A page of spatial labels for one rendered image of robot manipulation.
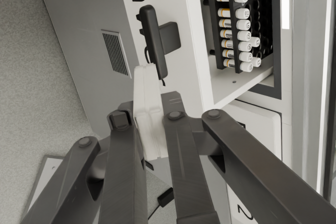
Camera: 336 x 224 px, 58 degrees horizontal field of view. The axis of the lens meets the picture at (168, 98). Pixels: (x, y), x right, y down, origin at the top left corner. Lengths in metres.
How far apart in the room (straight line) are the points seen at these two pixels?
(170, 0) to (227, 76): 0.20
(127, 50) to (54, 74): 0.55
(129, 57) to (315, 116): 0.45
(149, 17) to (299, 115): 0.27
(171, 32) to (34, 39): 0.93
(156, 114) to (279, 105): 0.34
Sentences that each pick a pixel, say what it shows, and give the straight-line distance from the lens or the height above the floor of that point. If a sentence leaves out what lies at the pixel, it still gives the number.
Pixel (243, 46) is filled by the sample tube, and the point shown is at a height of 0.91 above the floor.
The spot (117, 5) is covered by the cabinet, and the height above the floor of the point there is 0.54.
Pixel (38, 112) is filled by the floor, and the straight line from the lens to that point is 1.26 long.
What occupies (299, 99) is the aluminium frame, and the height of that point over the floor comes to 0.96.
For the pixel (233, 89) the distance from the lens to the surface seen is 0.43.
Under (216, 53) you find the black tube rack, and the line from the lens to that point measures 0.43.
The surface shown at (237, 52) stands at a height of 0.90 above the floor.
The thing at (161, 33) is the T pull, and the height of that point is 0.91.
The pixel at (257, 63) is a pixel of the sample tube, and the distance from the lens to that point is 0.42.
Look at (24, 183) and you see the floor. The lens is 1.36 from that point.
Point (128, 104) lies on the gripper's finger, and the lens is 0.18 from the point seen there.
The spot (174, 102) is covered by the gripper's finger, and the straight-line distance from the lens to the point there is 0.17.
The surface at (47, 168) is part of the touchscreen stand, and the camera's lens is 1.32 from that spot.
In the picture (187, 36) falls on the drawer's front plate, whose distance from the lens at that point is 0.31.
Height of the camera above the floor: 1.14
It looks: 47 degrees down
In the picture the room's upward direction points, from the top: 111 degrees clockwise
